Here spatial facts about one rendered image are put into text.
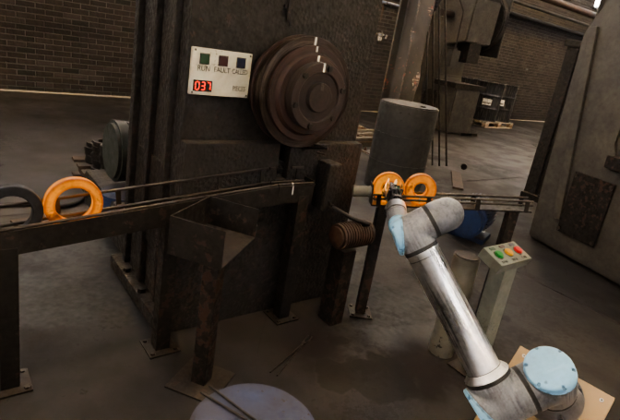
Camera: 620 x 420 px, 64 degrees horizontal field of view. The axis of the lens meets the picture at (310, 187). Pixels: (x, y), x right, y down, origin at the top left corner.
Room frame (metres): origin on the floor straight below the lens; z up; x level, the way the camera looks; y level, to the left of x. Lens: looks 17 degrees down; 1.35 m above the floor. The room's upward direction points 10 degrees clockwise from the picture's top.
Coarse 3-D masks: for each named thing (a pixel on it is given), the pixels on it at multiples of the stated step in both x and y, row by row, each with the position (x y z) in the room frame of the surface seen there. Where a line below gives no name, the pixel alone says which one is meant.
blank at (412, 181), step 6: (414, 174) 2.35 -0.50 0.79; (420, 174) 2.33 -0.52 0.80; (426, 174) 2.34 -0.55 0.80; (408, 180) 2.34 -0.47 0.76; (414, 180) 2.33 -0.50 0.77; (420, 180) 2.33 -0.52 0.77; (426, 180) 2.33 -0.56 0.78; (432, 180) 2.34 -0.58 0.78; (408, 186) 2.33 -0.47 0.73; (414, 186) 2.33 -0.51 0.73; (426, 186) 2.34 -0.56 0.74; (432, 186) 2.34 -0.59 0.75; (408, 192) 2.33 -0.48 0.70; (426, 192) 2.34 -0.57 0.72; (432, 192) 2.34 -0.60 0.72; (408, 198) 2.33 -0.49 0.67; (414, 198) 2.33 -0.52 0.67; (420, 198) 2.33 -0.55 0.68; (432, 198) 2.34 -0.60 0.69; (420, 204) 2.33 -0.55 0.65
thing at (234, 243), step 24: (192, 216) 1.63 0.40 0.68; (216, 216) 1.73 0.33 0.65; (240, 216) 1.71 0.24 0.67; (168, 240) 1.49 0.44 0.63; (192, 240) 1.47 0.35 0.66; (216, 240) 1.45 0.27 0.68; (240, 240) 1.65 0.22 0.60; (216, 264) 1.44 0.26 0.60; (216, 288) 1.58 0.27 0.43; (216, 312) 1.61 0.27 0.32; (216, 336) 1.63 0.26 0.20; (192, 360) 1.72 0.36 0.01; (168, 384) 1.56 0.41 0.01; (192, 384) 1.58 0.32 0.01; (216, 384) 1.60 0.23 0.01
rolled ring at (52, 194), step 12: (60, 180) 1.54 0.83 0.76; (72, 180) 1.55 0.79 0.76; (84, 180) 1.57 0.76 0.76; (48, 192) 1.51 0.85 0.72; (60, 192) 1.52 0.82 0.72; (96, 192) 1.60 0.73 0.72; (48, 204) 1.50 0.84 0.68; (96, 204) 1.60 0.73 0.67; (48, 216) 1.50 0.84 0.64; (60, 216) 1.54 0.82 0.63
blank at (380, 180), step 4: (388, 172) 2.34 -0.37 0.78; (392, 172) 2.35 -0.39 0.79; (376, 176) 2.34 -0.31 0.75; (380, 176) 2.32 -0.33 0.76; (384, 176) 2.32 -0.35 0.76; (388, 176) 2.32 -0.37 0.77; (392, 176) 2.32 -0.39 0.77; (396, 176) 2.32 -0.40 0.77; (376, 180) 2.32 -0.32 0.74; (380, 180) 2.32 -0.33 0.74; (384, 180) 2.32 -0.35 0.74; (392, 180) 2.32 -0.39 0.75; (400, 180) 2.32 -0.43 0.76; (376, 184) 2.32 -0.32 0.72; (380, 184) 2.32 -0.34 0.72; (384, 184) 2.32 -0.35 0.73; (400, 184) 2.32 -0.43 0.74; (376, 188) 2.32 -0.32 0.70; (380, 188) 2.32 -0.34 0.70; (404, 188) 2.33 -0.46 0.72; (376, 192) 2.32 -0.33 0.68; (380, 192) 2.32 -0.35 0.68; (384, 200) 2.32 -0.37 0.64
